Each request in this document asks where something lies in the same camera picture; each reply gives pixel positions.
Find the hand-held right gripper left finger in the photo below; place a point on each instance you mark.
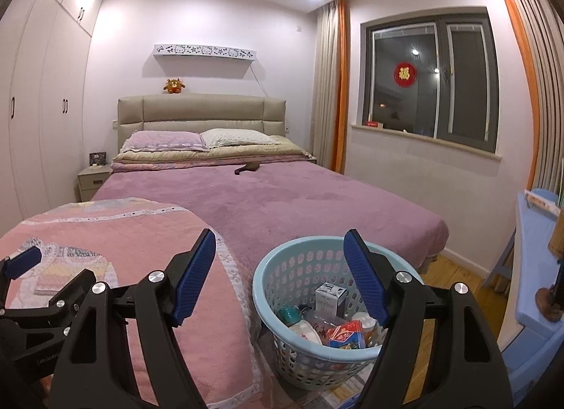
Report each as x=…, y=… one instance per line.
x=196, y=276

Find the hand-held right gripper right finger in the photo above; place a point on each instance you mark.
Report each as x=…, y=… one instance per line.
x=363, y=276

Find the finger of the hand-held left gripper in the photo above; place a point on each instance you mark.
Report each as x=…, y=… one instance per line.
x=24, y=260
x=70, y=292

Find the light blue plastic basket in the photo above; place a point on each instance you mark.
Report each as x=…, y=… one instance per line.
x=282, y=360

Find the small white box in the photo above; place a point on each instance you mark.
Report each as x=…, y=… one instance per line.
x=330, y=299

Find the red and blue box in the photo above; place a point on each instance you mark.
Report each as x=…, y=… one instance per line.
x=348, y=335

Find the pink patchwork quilt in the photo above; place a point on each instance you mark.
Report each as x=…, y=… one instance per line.
x=145, y=232

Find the white crumpled packet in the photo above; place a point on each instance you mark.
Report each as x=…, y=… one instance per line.
x=305, y=332

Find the clear bottle with teal cap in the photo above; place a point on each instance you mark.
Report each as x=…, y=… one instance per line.
x=291, y=315

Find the beige nightstand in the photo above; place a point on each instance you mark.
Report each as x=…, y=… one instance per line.
x=93, y=182

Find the bed with purple blanket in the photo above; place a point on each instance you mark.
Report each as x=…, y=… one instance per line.
x=286, y=202

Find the folded beige quilt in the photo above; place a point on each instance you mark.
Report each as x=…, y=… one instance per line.
x=211, y=157

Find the brown brush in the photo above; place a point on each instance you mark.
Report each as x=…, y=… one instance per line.
x=251, y=166

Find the purple pillow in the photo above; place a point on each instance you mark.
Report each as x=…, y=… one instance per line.
x=163, y=141

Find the white pillow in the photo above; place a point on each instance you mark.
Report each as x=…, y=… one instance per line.
x=238, y=137

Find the stone window sill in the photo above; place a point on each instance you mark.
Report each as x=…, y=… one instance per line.
x=423, y=141

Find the small red box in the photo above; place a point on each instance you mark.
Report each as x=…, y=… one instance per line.
x=375, y=124

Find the white wardrobe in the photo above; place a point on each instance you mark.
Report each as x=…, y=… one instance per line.
x=48, y=105

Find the beige padded headboard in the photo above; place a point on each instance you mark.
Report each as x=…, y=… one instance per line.
x=198, y=111

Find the blue desk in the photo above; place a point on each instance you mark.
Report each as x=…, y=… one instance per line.
x=533, y=259

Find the brown wooden stand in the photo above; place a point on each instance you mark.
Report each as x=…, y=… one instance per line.
x=548, y=303

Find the orange plush toy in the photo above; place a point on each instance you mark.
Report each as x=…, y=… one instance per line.
x=174, y=86

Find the light blue box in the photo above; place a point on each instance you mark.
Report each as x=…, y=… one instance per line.
x=542, y=201

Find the beige and orange curtain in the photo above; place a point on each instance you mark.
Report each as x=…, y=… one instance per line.
x=533, y=83
x=330, y=83

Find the round red window decoration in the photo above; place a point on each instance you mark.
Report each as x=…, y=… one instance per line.
x=405, y=74

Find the dark framed window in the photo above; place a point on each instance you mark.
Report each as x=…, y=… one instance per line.
x=471, y=83

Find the dark picture frame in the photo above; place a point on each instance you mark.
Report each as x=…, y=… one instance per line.
x=98, y=158

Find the white decorated wall shelf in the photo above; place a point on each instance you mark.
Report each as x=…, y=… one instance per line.
x=202, y=51

